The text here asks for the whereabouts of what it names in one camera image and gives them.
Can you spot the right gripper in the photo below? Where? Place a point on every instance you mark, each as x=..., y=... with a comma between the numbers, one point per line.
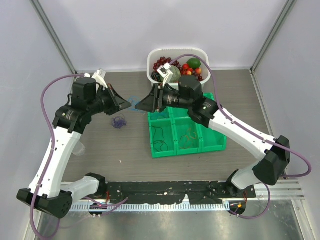
x=147, y=104

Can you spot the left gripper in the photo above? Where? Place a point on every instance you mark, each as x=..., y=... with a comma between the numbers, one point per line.
x=118, y=102

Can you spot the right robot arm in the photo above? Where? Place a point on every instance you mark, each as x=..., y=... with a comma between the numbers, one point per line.
x=272, y=154

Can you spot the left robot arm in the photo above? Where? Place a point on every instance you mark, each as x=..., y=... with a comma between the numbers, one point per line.
x=89, y=97

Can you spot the dark grape bunch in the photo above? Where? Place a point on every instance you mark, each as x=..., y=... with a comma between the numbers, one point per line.
x=156, y=76

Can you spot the green compartment tray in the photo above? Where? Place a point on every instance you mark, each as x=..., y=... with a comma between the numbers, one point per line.
x=173, y=133

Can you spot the green melon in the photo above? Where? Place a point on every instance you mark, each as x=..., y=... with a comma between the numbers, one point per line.
x=176, y=74

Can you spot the red grape bunch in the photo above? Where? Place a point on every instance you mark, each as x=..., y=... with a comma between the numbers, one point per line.
x=163, y=60

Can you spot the red cherries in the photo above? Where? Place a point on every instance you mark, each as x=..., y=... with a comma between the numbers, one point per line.
x=196, y=72

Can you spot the white plastic basin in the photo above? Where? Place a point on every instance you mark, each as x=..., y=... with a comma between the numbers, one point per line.
x=183, y=55

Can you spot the green lime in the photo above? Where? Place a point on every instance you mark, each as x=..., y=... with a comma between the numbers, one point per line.
x=194, y=63

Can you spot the clear plastic bottle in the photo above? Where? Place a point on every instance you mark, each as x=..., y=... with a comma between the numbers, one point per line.
x=79, y=149

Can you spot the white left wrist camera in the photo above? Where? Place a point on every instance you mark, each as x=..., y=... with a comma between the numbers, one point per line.
x=99, y=77

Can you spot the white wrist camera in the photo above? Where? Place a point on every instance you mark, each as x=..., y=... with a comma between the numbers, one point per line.
x=99, y=77
x=166, y=73

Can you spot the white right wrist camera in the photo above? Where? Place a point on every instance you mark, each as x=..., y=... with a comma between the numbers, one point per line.
x=166, y=73

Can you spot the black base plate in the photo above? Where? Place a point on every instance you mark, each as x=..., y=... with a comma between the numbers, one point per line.
x=170, y=192

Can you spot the white cable duct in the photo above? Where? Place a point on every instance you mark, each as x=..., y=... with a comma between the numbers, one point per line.
x=183, y=207

